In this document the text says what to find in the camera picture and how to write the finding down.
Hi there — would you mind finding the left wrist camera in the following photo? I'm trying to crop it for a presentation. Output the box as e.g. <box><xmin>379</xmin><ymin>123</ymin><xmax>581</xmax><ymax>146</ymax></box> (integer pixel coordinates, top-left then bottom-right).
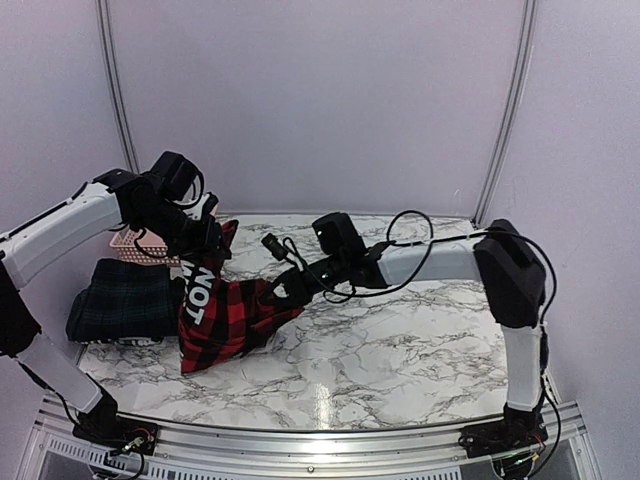
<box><xmin>149</xmin><ymin>151</ymin><xmax>219</xmax><ymax>221</ymax></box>

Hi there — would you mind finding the left aluminium corner post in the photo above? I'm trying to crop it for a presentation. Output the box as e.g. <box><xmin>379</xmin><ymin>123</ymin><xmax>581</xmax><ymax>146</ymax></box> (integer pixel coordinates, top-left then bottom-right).
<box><xmin>95</xmin><ymin>0</ymin><xmax>140</xmax><ymax>173</ymax></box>

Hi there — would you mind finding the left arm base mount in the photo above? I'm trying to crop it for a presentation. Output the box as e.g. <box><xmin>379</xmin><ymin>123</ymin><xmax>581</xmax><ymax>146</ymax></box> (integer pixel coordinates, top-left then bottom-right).
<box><xmin>59</xmin><ymin>389</ymin><xmax>159</xmax><ymax>455</ymax></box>

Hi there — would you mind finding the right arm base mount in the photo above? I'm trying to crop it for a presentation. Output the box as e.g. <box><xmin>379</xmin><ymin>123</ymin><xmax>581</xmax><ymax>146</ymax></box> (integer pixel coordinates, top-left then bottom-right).
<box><xmin>458</xmin><ymin>398</ymin><xmax>549</xmax><ymax>458</ymax></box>

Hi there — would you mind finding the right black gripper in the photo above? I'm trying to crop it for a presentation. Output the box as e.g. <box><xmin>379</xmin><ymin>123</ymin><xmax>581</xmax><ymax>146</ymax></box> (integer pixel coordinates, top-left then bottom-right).
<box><xmin>260</xmin><ymin>251</ymin><xmax>348</xmax><ymax>306</ymax></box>

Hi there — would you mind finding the right aluminium corner post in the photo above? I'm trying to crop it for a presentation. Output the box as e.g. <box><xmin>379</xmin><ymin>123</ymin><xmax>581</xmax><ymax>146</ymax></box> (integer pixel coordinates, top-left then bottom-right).
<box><xmin>472</xmin><ymin>0</ymin><xmax>539</xmax><ymax>225</ymax></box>

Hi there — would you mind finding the aluminium front frame rail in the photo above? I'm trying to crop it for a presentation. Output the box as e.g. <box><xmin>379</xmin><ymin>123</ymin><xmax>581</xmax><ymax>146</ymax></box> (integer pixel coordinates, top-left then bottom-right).
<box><xmin>14</xmin><ymin>396</ymin><xmax>603</xmax><ymax>479</ymax></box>

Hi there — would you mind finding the folded striped garment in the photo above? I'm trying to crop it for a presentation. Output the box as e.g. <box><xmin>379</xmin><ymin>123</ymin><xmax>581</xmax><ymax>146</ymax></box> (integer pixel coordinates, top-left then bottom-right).
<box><xmin>83</xmin><ymin>337</ymin><xmax>164</xmax><ymax>347</ymax></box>

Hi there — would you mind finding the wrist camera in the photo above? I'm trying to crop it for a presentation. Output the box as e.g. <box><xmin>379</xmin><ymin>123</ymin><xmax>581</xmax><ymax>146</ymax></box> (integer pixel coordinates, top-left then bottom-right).
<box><xmin>149</xmin><ymin>151</ymin><xmax>219</xmax><ymax>221</ymax></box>
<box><xmin>260</xmin><ymin>212</ymin><xmax>366</xmax><ymax>264</ymax></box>

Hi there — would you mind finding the pink plastic laundry basket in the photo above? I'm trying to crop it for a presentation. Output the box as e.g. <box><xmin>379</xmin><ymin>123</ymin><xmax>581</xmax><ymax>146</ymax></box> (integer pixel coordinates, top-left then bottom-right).
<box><xmin>109</xmin><ymin>224</ymin><xmax>203</xmax><ymax>267</ymax></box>

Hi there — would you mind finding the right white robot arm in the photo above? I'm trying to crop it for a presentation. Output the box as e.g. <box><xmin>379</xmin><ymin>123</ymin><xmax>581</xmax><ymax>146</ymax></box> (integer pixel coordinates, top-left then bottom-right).
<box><xmin>261</xmin><ymin>213</ymin><xmax>547</xmax><ymax>448</ymax></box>

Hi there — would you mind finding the dark green plaid garment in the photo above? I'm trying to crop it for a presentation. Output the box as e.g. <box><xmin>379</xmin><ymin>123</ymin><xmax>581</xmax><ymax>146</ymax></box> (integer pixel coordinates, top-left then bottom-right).
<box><xmin>65</xmin><ymin>258</ymin><xmax>185</xmax><ymax>343</ymax></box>

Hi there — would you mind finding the aluminium corner post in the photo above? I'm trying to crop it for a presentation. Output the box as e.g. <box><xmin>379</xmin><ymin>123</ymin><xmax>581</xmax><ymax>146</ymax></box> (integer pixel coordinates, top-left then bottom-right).
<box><xmin>472</xmin><ymin>0</ymin><xmax>539</xmax><ymax>225</ymax></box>
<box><xmin>95</xmin><ymin>0</ymin><xmax>140</xmax><ymax>173</ymax></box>

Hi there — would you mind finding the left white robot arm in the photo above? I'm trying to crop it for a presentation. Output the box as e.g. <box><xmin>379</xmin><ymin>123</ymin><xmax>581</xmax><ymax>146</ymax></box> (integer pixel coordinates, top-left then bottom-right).
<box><xmin>1</xmin><ymin>169</ymin><xmax>222</xmax><ymax>445</ymax></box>

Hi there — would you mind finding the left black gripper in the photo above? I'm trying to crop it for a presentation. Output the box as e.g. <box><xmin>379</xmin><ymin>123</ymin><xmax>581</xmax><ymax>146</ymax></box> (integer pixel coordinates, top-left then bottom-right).
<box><xmin>134</xmin><ymin>198</ymin><xmax>232</xmax><ymax>263</ymax></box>

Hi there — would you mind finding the red black plaid garment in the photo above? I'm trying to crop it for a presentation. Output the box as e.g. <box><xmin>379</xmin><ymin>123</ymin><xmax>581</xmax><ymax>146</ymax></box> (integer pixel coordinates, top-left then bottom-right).
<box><xmin>178</xmin><ymin>251</ymin><xmax>304</xmax><ymax>376</ymax></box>

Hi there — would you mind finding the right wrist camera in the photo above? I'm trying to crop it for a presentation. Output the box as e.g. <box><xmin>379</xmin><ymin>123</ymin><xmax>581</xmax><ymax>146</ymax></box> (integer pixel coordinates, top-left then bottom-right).
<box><xmin>260</xmin><ymin>212</ymin><xmax>366</xmax><ymax>264</ymax></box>

